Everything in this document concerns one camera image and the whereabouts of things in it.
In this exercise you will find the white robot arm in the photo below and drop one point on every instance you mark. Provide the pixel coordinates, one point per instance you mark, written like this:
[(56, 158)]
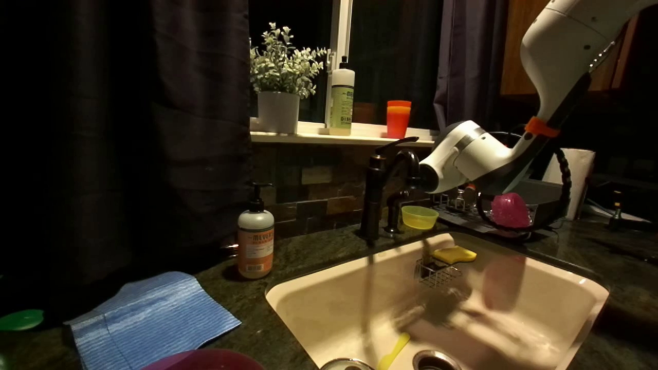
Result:
[(567, 41)]

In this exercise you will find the green label dish soap bottle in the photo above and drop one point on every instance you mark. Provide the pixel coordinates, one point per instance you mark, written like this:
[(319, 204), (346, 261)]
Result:
[(340, 103)]

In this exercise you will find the small yellow bowl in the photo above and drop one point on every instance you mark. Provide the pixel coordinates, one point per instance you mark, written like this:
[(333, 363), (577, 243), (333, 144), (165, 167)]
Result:
[(420, 219)]

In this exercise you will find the magenta plastic bowl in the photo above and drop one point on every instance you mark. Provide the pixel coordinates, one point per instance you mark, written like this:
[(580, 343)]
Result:
[(510, 209)]

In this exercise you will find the metal sink drain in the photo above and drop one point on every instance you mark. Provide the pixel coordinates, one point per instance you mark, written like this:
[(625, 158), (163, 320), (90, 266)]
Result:
[(438, 360)]

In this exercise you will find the black dish drying rack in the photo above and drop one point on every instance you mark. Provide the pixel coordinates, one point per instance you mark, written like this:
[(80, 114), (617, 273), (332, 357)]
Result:
[(545, 206)]

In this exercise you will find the blue dish cloth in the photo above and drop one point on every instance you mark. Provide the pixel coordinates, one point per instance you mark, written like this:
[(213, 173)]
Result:
[(151, 320)]

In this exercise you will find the white kitchen sink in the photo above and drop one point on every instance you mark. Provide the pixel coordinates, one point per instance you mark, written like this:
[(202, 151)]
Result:
[(536, 294)]

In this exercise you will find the dark bronze faucet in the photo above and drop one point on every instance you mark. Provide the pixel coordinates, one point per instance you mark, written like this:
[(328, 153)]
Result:
[(372, 198)]

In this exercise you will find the white windowsill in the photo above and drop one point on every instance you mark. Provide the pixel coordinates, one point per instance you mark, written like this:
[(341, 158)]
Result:
[(316, 133)]

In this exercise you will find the potted plant in white pot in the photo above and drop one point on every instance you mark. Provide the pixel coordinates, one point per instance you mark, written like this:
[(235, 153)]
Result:
[(277, 114)]

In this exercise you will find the orange label soap pump bottle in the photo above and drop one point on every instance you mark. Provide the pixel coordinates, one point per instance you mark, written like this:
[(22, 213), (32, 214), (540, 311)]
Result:
[(255, 239)]

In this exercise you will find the orange plastic cup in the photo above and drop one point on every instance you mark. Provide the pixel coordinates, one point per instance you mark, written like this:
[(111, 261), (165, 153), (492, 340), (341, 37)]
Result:
[(398, 120)]

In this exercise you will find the yellow sponge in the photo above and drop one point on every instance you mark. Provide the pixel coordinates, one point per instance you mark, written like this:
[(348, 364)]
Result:
[(452, 254)]

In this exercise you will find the yellow plastic utensil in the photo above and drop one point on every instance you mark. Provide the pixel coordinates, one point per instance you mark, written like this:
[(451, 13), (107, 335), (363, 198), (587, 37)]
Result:
[(393, 350)]

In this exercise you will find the glass pot lid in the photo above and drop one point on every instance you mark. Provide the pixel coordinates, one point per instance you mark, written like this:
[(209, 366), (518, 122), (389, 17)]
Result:
[(346, 364)]

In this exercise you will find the purple curtain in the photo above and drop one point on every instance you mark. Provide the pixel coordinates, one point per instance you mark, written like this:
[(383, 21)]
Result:
[(474, 62)]

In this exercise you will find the dark curtain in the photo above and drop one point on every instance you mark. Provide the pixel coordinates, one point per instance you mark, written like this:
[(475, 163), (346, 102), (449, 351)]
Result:
[(124, 136)]

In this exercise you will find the magenta plastic plate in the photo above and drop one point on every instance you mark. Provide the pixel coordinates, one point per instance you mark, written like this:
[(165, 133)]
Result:
[(207, 360)]

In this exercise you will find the white cup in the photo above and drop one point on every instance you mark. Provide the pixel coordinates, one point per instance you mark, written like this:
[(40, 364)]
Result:
[(580, 171)]

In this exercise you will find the green plastic lid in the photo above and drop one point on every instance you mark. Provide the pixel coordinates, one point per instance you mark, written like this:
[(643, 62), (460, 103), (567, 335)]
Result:
[(21, 319)]

